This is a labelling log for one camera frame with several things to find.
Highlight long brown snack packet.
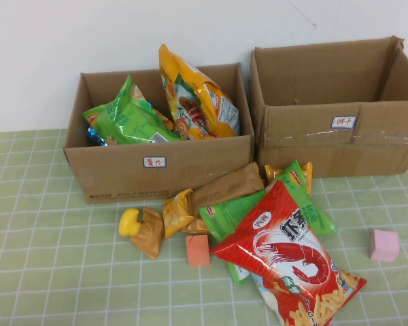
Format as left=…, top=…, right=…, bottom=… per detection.
left=188, top=162, right=265, bottom=218

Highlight small brown snack packet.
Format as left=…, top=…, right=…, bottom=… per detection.
left=129, top=206, right=166, bottom=261

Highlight taped brown cardboard box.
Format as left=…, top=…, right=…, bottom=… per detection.
left=250, top=35, right=408, bottom=179

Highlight pink foam cube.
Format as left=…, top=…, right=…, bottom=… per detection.
left=369, top=229, right=401, bottom=262

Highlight large green chip bag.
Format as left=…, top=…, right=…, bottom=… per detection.
left=82, top=74, right=184, bottom=145

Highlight blue polka dot chip bag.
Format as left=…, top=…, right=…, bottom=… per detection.
left=86, top=100, right=177, bottom=147

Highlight yellow cracker print packet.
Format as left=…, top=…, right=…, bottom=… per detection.
left=162, top=188, right=195, bottom=240

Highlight white blue snack bag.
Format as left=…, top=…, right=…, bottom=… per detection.
left=250, top=271, right=285, bottom=320

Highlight printed brown cardboard box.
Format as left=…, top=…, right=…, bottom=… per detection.
left=63, top=62, right=256, bottom=204

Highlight yellow rubber duck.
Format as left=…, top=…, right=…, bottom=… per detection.
left=118, top=207, right=144, bottom=238

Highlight red shrimp stick bag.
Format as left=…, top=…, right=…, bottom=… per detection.
left=209, top=179, right=367, bottom=326

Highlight orange foam cube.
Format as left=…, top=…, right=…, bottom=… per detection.
left=185, top=234, right=211, bottom=268

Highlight yellow orange snack packet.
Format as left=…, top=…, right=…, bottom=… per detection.
left=264, top=162, right=313, bottom=198

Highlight green checkered tablecloth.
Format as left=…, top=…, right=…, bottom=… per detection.
left=0, top=128, right=408, bottom=326

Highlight large yellow chip bag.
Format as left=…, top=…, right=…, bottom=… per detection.
left=158, top=43, right=241, bottom=141

